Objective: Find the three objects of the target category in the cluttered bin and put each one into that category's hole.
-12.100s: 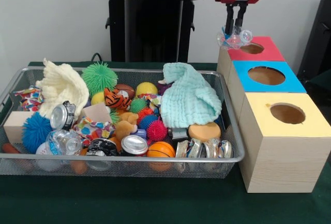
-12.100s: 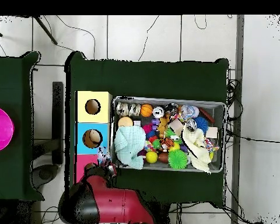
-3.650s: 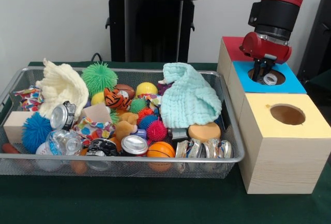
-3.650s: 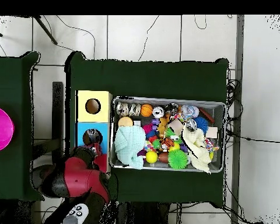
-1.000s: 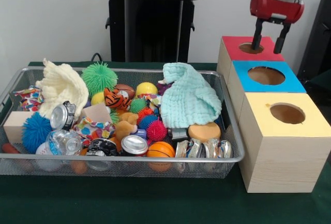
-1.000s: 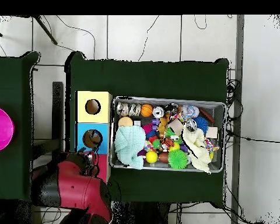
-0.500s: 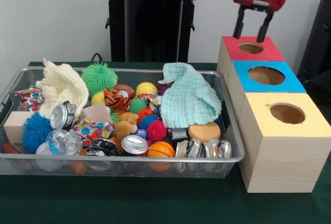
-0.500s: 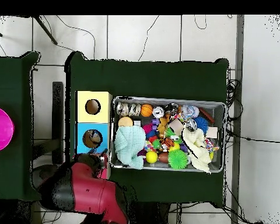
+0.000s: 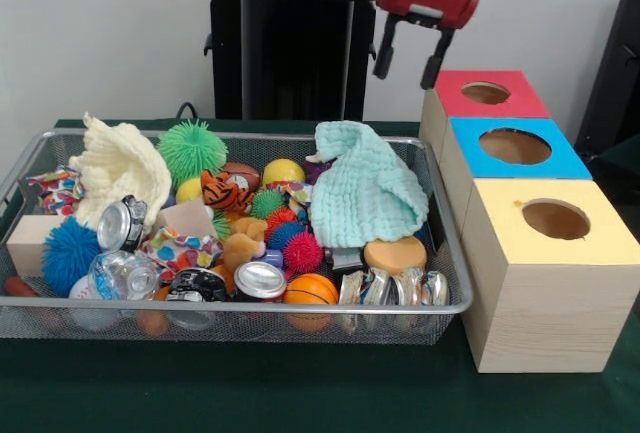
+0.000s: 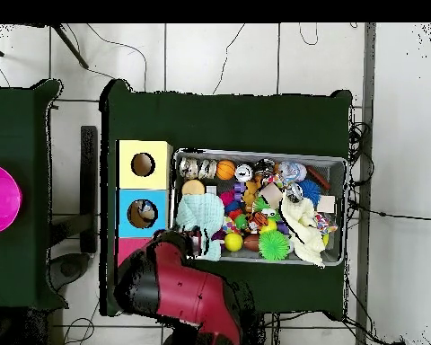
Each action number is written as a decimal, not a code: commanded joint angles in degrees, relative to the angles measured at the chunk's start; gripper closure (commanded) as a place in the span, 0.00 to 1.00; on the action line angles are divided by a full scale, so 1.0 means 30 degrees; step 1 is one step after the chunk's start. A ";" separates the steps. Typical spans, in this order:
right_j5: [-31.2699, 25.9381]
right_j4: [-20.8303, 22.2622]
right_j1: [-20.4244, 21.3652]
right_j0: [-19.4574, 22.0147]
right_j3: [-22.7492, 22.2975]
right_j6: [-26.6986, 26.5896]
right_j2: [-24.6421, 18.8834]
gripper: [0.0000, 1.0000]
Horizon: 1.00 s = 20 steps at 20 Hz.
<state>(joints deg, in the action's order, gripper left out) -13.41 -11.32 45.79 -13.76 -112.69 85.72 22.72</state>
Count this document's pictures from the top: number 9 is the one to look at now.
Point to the small tiger plush toy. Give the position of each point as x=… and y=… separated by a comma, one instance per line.
x=225, y=193

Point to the wooden box with three holes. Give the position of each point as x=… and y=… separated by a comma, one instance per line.
x=540, y=313

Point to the mint green knitted cloth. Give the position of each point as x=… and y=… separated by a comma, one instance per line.
x=370, y=188

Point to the round orange sponge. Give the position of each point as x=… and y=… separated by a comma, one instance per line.
x=395, y=253

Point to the black floor stand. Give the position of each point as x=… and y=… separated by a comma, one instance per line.
x=615, y=78

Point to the crushed flattened drink can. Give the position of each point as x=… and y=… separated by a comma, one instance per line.
x=395, y=287

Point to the green spiky rubber ball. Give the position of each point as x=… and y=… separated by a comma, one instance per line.
x=192, y=150

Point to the dark green table cloth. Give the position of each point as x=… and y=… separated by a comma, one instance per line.
x=300, y=393
x=620, y=173

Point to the small orange basketball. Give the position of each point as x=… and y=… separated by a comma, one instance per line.
x=311, y=289

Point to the cream knitted cloth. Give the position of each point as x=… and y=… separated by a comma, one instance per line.
x=125, y=168

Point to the crushed silver can black label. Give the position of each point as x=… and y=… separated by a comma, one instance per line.
x=120, y=227

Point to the blue spiky rubber ball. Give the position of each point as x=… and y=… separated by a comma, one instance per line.
x=70, y=253

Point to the plain wooden block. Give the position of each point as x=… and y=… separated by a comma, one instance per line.
x=30, y=248

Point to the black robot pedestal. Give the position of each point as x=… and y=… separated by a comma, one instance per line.
x=300, y=53

